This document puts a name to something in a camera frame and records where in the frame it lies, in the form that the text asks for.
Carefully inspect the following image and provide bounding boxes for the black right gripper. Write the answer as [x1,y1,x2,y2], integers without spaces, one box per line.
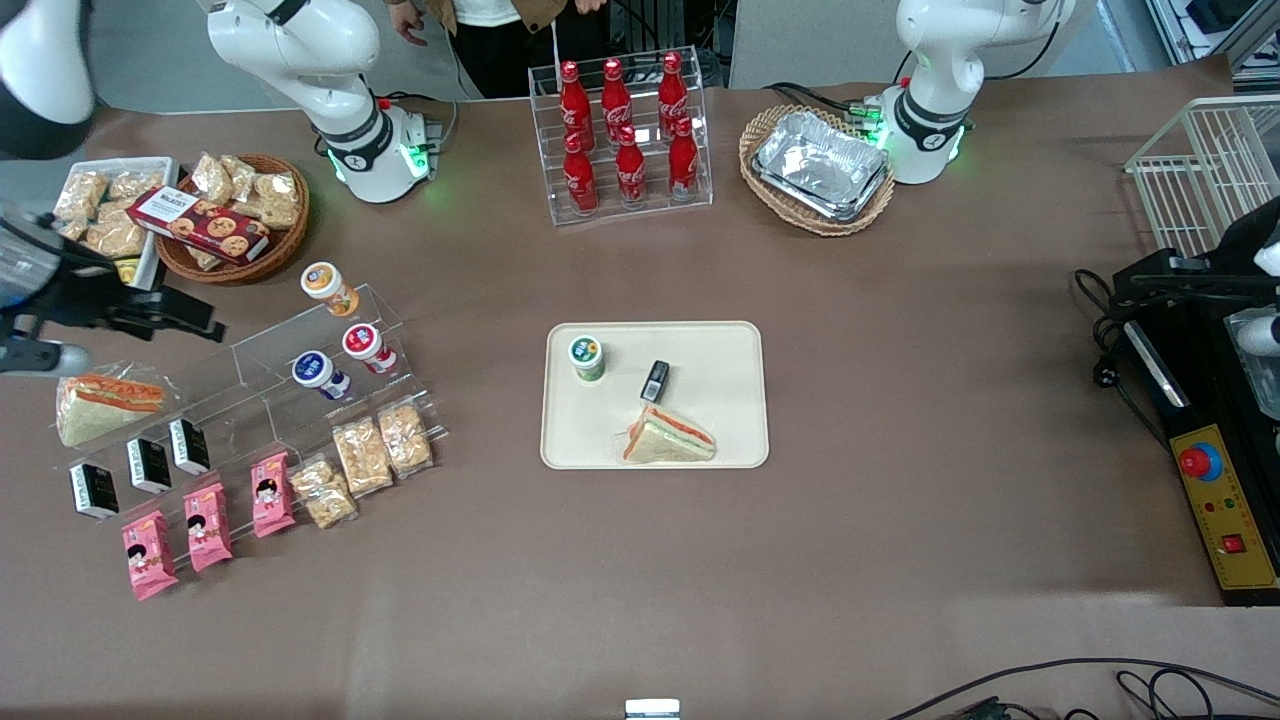
[22,225,227,344]

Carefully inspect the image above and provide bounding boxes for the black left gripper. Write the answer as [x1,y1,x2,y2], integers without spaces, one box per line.
[1130,194,1280,302]

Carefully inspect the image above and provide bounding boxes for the green gum bottle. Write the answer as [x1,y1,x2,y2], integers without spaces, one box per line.
[567,334,608,385]

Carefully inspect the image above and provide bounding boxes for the white plastic tray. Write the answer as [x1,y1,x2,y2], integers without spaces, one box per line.
[49,156,181,293]

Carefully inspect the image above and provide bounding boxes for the blue gum bottle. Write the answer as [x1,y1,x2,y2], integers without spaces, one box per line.
[292,350,353,402]

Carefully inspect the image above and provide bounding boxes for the orange gum bottle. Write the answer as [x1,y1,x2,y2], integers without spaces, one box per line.
[300,261,361,319]

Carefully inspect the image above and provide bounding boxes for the red gum bottle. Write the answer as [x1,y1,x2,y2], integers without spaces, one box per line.
[342,322,399,377]

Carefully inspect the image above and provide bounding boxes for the aluminium foil tray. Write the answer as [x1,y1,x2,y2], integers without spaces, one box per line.
[751,110,892,224]

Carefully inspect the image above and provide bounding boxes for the cream serving tray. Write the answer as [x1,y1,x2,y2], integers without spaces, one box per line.
[540,320,771,471]

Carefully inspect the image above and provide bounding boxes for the red cookie box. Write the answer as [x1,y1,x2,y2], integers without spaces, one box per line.
[126,185,272,267]

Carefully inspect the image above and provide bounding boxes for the black machine with yellow panel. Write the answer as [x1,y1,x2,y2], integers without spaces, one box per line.
[1112,255,1280,609]

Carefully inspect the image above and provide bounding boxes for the wrapped triangle sandwich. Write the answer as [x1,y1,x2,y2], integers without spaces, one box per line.
[621,403,719,466]
[55,372,167,448]

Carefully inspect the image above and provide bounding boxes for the clear acrylic stepped stand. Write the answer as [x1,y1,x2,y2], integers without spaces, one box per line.
[48,284,448,563]

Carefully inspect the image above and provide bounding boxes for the dark brown wicker basket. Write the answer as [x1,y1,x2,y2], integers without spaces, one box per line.
[154,152,312,287]

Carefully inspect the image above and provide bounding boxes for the red emergency stop button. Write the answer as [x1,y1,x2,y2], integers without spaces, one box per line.
[1177,440,1224,484]

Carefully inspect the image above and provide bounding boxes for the pink snack pack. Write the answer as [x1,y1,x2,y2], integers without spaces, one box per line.
[182,481,235,574]
[120,509,181,602]
[249,450,298,540]

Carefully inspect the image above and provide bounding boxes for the clear acrylic bottle rack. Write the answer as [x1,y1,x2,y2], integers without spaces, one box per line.
[527,44,715,229]

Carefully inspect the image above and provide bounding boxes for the person in white shirt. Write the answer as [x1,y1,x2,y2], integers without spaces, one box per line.
[387,0,611,101]

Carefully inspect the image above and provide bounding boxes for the light wicker basket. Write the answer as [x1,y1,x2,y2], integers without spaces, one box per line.
[738,104,897,239]

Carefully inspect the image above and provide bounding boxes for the red cola bottle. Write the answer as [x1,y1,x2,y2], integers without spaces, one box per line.
[600,57,634,146]
[559,60,594,151]
[667,117,701,202]
[614,124,649,210]
[562,132,600,217]
[656,51,692,141]

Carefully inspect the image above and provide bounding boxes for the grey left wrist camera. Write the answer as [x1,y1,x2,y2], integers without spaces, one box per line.
[1226,309,1280,361]

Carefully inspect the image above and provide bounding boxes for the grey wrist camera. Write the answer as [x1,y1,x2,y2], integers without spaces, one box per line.
[0,340,95,379]
[1226,309,1280,361]

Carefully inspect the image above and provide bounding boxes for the black power cable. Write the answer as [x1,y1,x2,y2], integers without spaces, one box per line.
[1072,267,1173,453]

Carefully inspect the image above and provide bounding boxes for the white wire basket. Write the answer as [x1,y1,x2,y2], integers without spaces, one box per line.
[1124,95,1280,263]

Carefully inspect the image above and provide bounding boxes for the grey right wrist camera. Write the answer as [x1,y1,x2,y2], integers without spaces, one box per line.
[0,340,95,379]

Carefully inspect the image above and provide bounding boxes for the metal frame equipment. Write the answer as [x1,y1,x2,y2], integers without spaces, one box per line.
[1143,0,1280,97]

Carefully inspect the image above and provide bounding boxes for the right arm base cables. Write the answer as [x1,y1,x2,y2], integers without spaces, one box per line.
[374,91,462,157]

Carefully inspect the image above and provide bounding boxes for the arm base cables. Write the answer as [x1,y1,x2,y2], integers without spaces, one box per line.
[764,80,903,129]
[374,91,462,157]

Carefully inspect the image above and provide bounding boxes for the black floor cable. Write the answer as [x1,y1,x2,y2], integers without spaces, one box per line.
[884,656,1280,720]

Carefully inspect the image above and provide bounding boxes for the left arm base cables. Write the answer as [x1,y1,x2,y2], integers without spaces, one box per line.
[764,80,903,129]

